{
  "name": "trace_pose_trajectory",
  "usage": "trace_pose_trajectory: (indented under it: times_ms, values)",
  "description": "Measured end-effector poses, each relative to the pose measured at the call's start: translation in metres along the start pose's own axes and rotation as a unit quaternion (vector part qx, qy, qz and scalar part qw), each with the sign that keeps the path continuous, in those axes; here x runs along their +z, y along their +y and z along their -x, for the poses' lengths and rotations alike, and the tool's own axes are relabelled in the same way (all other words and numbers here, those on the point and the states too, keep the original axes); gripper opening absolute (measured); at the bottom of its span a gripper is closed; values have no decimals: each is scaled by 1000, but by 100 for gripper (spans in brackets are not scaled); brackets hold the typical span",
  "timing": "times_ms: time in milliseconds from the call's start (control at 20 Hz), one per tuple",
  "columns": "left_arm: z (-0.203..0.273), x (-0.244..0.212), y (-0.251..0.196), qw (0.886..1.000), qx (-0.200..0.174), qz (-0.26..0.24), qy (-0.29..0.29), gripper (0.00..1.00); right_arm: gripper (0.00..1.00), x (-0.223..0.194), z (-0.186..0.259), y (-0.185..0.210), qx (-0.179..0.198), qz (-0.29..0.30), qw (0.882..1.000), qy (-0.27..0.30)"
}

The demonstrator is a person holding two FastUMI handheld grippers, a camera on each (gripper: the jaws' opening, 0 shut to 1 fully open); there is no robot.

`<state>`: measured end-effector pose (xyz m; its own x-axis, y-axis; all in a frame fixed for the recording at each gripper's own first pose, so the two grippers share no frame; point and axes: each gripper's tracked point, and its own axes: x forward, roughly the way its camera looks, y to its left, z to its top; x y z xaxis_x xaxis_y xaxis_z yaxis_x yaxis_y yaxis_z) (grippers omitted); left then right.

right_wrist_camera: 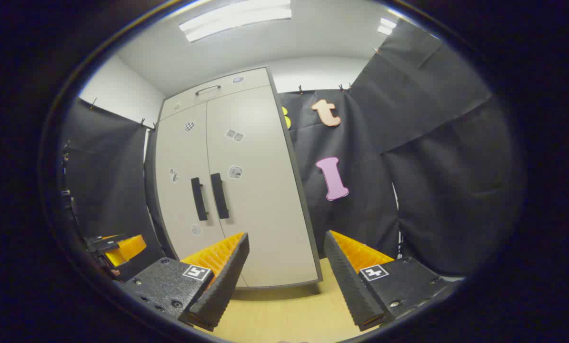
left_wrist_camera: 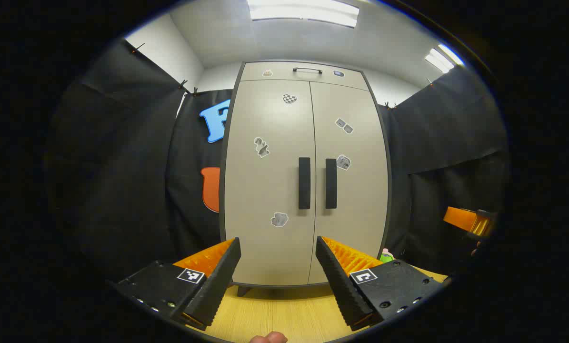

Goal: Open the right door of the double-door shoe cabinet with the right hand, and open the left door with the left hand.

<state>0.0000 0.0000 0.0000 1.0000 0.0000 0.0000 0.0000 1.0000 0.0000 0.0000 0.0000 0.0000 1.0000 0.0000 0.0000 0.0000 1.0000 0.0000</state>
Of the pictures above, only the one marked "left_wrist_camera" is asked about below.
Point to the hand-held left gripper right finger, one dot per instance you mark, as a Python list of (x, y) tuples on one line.
[(339, 286)]

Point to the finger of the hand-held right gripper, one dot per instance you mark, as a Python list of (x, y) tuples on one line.
[(460, 216)]

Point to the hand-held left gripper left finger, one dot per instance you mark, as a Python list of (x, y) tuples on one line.
[(217, 281)]

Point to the grey double-door shoe cabinet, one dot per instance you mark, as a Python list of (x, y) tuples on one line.
[(244, 289)]

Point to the grey shoe cabinet door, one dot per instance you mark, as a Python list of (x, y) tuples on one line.
[(265, 190), (360, 200)]

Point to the grey cabinet drawer front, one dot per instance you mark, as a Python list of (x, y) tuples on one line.
[(284, 71)]

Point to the pink and green toy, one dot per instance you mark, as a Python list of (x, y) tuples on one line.
[(385, 257)]

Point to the black backdrop cloth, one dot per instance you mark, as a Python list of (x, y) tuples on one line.
[(122, 166)]

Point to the ceiling light panel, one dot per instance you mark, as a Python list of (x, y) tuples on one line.
[(441, 59), (303, 12)]

